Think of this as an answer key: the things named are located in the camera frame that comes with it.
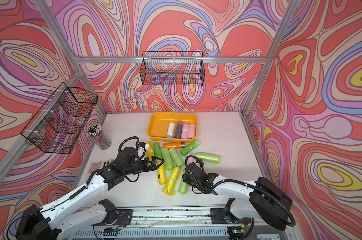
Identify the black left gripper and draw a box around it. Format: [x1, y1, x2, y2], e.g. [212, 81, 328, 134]
[123, 156, 165, 177]

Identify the pink trash bag roll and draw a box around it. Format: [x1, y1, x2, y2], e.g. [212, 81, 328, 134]
[187, 156, 196, 164]
[181, 124, 190, 139]
[188, 123, 196, 139]

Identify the light green roll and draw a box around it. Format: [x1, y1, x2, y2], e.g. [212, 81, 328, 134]
[196, 152, 221, 164]
[169, 148, 185, 168]
[178, 168, 189, 195]
[161, 148, 174, 171]

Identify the orange plastic storage box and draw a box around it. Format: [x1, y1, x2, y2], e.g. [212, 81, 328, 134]
[147, 112, 199, 143]

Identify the white blue trash bag roll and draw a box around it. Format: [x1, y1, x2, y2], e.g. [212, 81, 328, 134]
[166, 122, 176, 139]

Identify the grey trash bag roll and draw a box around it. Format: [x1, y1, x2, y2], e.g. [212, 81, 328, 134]
[174, 121, 184, 139]

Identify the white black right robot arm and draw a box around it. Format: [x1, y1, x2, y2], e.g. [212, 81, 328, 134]
[182, 162, 296, 231]

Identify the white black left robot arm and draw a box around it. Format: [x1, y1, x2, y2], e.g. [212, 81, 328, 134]
[15, 147, 165, 240]

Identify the green roll with label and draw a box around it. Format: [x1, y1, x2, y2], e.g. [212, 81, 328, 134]
[180, 140, 201, 157]

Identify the green yellow trash bag roll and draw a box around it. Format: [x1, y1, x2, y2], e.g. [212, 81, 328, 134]
[153, 142, 167, 185]

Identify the pink calculator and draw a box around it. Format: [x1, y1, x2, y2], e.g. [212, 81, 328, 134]
[88, 161, 111, 174]

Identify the cup of pens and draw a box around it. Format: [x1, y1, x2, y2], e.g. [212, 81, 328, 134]
[86, 124, 112, 150]

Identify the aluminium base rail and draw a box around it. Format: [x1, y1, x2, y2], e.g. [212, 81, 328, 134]
[49, 204, 292, 232]

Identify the black wire basket left wall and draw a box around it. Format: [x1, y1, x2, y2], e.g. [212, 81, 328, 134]
[21, 83, 98, 155]

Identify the black wire basket wall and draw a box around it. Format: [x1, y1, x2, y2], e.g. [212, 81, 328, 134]
[21, 83, 98, 155]
[140, 51, 206, 86]

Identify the black wire basket back wall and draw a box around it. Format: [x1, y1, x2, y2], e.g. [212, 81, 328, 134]
[140, 51, 206, 86]

